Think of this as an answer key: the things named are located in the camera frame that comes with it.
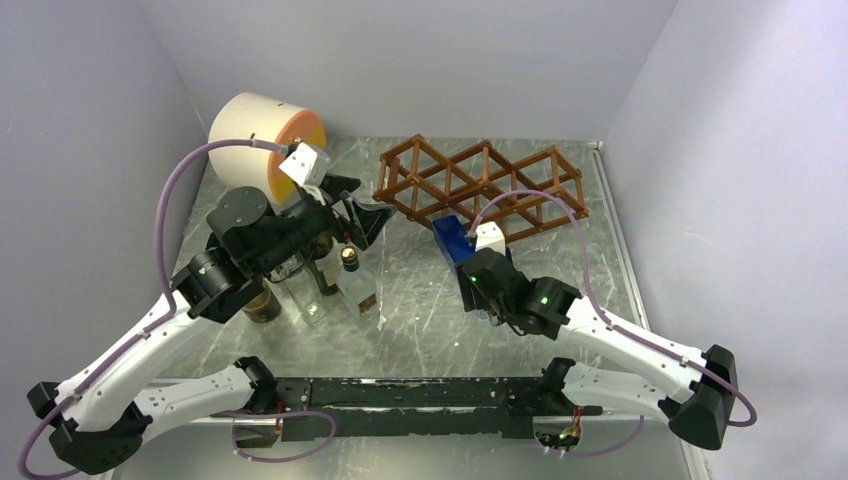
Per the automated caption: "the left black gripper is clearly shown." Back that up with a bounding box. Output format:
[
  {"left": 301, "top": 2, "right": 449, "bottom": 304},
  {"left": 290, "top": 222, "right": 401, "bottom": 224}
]
[{"left": 255, "top": 172, "right": 397, "bottom": 274}]

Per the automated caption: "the blue square glass bottle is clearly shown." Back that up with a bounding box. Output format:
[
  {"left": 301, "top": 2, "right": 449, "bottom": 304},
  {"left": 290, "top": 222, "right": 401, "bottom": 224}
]
[{"left": 432, "top": 215, "right": 475, "bottom": 276}]

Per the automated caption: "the clear bottle black gold cap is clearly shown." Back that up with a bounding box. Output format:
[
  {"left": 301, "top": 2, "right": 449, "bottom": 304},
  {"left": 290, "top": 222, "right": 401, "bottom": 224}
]
[{"left": 336, "top": 246, "right": 377, "bottom": 317}]

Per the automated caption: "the brown wooden wine rack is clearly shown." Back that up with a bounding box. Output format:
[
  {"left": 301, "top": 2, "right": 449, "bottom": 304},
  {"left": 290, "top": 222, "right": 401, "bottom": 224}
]
[{"left": 373, "top": 134, "right": 589, "bottom": 242}]

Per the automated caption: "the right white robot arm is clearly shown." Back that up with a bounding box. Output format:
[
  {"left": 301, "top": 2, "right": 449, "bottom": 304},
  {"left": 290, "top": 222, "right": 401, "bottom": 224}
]
[{"left": 434, "top": 215, "right": 756, "bottom": 451}]

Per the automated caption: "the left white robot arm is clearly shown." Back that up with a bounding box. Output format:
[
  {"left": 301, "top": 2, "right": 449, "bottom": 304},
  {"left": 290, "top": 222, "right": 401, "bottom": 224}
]
[{"left": 27, "top": 174, "right": 360, "bottom": 475}]

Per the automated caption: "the dark green wine bottle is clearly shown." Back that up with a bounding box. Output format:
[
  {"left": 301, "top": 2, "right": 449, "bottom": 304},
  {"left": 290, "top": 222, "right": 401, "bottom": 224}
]
[{"left": 306, "top": 232, "right": 338, "bottom": 296}]

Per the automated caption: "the small clear glass bottle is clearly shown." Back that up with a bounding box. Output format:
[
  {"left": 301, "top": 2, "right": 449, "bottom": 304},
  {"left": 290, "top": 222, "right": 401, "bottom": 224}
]
[{"left": 280, "top": 259, "right": 327, "bottom": 327}]

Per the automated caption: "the olive wine bottle gold label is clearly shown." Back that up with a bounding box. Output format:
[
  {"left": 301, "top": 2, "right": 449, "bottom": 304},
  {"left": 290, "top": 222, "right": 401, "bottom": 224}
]
[{"left": 241, "top": 278, "right": 282, "bottom": 324}]

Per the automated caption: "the cream and orange cylinder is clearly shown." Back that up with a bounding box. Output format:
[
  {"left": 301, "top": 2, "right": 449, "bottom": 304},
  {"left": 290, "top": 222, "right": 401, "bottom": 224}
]
[{"left": 207, "top": 91, "right": 328, "bottom": 207}]

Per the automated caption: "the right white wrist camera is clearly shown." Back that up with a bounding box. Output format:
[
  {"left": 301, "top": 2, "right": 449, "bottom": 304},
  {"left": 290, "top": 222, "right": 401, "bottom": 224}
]
[{"left": 468, "top": 222, "right": 507, "bottom": 257}]

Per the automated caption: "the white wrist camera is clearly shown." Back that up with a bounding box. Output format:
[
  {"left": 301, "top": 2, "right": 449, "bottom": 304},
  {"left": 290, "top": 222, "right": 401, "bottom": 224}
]
[
  {"left": 279, "top": 143, "right": 331, "bottom": 187},
  {"left": 468, "top": 222, "right": 507, "bottom": 257}
]

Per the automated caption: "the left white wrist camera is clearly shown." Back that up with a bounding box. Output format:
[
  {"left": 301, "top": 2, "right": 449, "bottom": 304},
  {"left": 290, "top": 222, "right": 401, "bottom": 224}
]
[{"left": 279, "top": 143, "right": 331, "bottom": 187}]

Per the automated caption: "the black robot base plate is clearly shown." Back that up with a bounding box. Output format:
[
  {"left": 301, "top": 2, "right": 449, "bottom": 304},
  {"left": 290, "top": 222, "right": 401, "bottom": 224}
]
[{"left": 241, "top": 377, "right": 603, "bottom": 441}]

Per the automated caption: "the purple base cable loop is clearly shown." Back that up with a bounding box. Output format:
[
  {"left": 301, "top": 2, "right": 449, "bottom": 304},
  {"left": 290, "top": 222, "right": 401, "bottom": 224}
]
[{"left": 230, "top": 409, "right": 338, "bottom": 465}]

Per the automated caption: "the aluminium frame rail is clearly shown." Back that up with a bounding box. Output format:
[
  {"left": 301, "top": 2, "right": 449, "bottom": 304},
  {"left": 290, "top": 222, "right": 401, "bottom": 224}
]
[{"left": 92, "top": 377, "right": 710, "bottom": 480}]

